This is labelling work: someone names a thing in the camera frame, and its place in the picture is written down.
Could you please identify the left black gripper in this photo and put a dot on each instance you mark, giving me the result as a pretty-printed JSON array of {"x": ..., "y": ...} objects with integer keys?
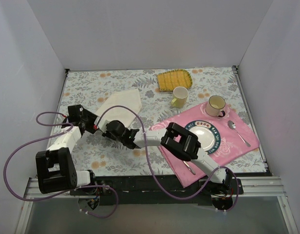
[{"x": 92, "y": 121}]

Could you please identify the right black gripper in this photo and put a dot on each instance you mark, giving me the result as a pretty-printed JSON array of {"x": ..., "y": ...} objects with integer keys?
[{"x": 110, "y": 130}]

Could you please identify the white cloth napkin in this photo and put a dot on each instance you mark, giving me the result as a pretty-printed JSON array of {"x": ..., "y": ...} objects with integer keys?
[{"x": 112, "y": 108}]

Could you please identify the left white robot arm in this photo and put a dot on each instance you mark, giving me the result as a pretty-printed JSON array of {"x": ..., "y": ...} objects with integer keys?
[{"x": 55, "y": 167}]

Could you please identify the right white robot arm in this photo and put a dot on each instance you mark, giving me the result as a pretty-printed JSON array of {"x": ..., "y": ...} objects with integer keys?
[{"x": 177, "y": 140}]

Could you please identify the floral tablecloth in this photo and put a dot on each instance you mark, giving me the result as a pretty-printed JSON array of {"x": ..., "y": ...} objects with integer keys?
[{"x": 106, "y": 157}]

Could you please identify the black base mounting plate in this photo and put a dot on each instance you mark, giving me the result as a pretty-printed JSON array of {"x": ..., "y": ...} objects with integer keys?
[{"x": 144, "y": 190}]

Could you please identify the yellow woven bamboo tray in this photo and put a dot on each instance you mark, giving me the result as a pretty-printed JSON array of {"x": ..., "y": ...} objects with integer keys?
[{"x": 169, "y": 80}]

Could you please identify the yellow-green mug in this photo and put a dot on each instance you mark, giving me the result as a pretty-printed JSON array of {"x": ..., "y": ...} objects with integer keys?
[{"x": 180, "y": 95}]

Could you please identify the silver fork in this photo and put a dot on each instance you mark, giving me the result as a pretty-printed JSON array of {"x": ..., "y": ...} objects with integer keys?
[{"x": 189, "y": 168}]

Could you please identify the white plate blue rim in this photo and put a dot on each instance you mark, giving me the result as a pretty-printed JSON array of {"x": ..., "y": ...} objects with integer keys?
[{"x": 208, "y": 135}]

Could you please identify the cream enamel mug dark rim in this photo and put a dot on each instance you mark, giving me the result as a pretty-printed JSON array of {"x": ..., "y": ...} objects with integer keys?
[{"x": 215, "y": 106}]

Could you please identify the silver spoon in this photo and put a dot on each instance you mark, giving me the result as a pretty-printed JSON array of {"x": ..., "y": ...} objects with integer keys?
[{"x": 232, "y": 126}]

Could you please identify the pink rose placemat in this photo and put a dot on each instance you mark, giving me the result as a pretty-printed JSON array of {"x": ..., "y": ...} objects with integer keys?
[{"x": 223, "y": 138}]

